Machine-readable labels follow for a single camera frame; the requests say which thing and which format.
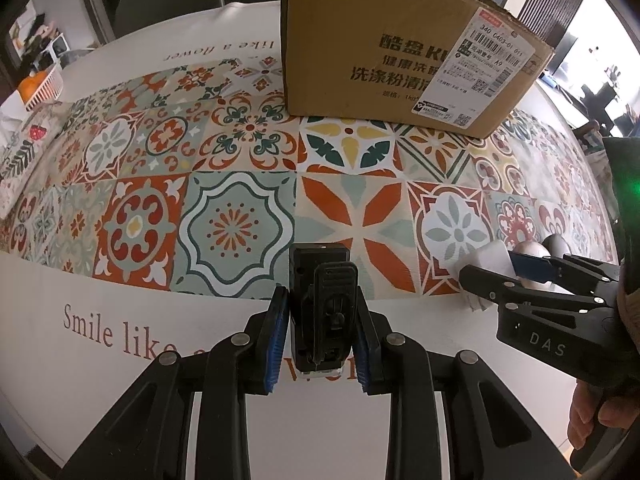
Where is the dark glass sliding door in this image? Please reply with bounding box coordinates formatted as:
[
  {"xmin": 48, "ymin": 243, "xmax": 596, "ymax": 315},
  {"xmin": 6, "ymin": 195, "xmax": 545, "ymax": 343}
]
[{"xmin": 75, "ymin": 0, "xmax": 282, "ymax": 47}]

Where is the white tablecloth with patterned strip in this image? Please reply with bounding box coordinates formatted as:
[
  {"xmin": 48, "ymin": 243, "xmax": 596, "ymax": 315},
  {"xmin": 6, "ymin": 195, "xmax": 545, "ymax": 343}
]
[{"xmin": 0, "ymin": 0, "xmax": 640, "ymax": 480}]

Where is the dark grey round device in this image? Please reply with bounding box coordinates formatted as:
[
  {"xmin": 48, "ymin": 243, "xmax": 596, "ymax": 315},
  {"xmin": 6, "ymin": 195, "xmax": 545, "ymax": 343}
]
[{"xmin": 542, "ymin": 234, "xmax": 574, "ymax": 262}]

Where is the brown cardboard box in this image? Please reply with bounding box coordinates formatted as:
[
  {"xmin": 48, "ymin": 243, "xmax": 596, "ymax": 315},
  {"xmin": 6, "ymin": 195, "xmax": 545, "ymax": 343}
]
[{"xmin": 279, "ymin": 0, "xmax": 557, "ymax": 140}]

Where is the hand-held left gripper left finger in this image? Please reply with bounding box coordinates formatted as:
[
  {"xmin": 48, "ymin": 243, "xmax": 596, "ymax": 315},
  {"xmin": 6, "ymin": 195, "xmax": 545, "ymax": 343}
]
[{"xmin": 55, "ymin": 285, "xmax": 291, "ymax": 480}]

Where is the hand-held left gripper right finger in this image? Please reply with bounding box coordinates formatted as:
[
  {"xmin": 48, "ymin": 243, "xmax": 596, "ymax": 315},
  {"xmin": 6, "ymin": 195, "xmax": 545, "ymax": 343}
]
[{"xmin": 351, "ymin": 285, "xmax": 571, "ymax": 480}]

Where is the person's right hand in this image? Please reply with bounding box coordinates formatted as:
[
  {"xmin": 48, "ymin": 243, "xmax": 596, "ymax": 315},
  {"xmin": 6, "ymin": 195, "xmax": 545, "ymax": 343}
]
[{"xmin": 567, "ymin": 377, "xmax": 633, "ymax": 453}]

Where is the white shelf rack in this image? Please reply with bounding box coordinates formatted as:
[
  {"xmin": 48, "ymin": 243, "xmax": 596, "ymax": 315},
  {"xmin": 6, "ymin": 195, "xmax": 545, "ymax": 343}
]
[{"xmin": 10, "ymin": 7, "xmax": 72, "ymax": 69}]

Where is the printed tissue box cover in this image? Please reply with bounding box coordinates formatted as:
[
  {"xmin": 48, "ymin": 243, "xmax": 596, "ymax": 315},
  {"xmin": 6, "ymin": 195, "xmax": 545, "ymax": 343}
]
[{"xmin": 0, "ymin": 105, "xmax": 64, "ymax": 217}]

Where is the silver oval device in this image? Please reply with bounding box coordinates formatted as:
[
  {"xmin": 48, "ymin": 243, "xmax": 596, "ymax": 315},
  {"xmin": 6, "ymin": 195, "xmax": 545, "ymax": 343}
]
[{"xmin": 515, "ymin": 241, "xmax": 552, "ymax": 288}]

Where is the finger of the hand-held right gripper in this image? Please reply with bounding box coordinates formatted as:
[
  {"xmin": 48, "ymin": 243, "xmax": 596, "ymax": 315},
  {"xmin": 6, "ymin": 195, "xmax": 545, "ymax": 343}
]
[
  {"xmin": 459, "ymin": 263, "xmax": 619, "ymax": 314},
  {"xmin": 509, "ymin": 251, "xmax": 622, "ymax": 292}
]

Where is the white charger cube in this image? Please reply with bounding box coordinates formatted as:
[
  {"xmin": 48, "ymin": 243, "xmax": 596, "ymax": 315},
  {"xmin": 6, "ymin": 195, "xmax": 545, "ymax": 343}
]
[{"xmin": 452, "ymin": 239, "xmax": 516, "ymax": 314}]

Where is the orange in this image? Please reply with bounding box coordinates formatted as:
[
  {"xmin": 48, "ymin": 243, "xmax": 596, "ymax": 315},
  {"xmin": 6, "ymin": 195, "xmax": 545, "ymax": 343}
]
[{"xmin": 17, "ymin": 72, "xmax": 51, "ymax": 99}]

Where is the white fruit basket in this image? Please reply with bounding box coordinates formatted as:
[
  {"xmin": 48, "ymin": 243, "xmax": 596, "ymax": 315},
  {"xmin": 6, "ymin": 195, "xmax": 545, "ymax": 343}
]
[{"xmin": 22, "ymin": 62, "xmax": 65, "ymax": 112}]

